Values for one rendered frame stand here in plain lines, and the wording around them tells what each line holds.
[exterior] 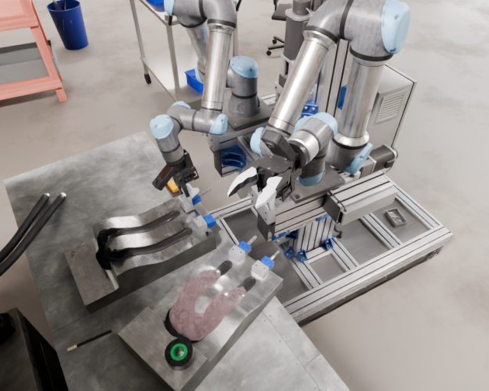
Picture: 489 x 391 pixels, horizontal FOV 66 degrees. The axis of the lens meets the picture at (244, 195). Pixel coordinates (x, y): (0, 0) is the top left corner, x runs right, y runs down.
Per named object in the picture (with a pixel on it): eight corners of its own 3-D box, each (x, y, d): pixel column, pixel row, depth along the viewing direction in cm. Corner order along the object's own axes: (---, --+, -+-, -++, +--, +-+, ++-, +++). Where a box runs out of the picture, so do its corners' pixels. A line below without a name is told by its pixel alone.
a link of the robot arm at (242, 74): (254, 98, 162) (254, 68, 152) (224, 93, 165) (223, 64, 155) (261, 84, 170) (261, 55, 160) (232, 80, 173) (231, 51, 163)
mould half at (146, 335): (227, 250, 148) (227, 232, 140) (282, 287, 136) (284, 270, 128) (125, 348, 121) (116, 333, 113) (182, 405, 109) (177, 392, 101)
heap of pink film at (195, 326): (213, 265, 136) (212, 253, 130) (251, 293, 128) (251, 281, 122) (158, 318, 122) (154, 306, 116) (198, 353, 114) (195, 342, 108)
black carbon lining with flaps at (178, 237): (177, 211, 152) (174, 195, 145) (195, 237, 143) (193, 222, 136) (92, 250, 139) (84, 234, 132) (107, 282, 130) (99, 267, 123)
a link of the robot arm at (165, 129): (175, 112, 126) (164, 126, 120) (185, 138, 133) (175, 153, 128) (154, 112, 128) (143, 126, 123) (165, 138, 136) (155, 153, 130)
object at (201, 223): (222, 213, 152) (221, 205, 148) (228, 222, 149) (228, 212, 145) (193, 227, 147) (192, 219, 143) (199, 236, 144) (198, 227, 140)
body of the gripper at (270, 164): (282, 204, 84) (310, 174, 91) (280, 174, 78) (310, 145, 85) (254, 193, 88) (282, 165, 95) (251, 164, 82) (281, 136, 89)
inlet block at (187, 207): (209, 191, 155) (205, 181, 152) (214, 196, 152) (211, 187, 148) (181, 206, 152) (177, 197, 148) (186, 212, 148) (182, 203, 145)
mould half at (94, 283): (185, 208, 163) (182, 185, 153) (216, 248, 148) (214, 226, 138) (68, 261, 144) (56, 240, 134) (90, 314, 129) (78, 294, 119)
